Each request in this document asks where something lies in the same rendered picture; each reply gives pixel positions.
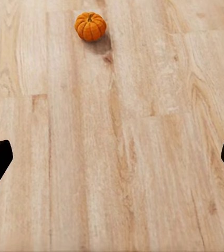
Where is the pumpkin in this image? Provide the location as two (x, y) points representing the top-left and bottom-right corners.
(74, 12), (106, 42)

